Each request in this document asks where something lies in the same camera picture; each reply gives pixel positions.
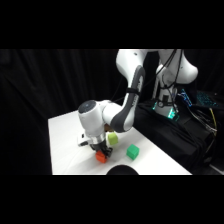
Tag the black curtain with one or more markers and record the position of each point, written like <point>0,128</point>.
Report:
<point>33,83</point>

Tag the dark green cube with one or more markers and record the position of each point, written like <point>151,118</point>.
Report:
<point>132,152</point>

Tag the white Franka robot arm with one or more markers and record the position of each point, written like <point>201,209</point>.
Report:
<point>90,116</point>

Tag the black draped robot stand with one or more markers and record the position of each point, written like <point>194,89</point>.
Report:
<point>166,133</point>

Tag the red cube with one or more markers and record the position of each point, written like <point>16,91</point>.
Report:
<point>100,157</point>

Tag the black round object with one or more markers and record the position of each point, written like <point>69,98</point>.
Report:
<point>122,170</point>

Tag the light green cube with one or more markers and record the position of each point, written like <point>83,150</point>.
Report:
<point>113,139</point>

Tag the black gripper silver coupling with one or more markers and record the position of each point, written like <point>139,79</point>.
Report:
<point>99,142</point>

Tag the blue lit keyboard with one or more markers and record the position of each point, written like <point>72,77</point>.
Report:
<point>207,99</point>

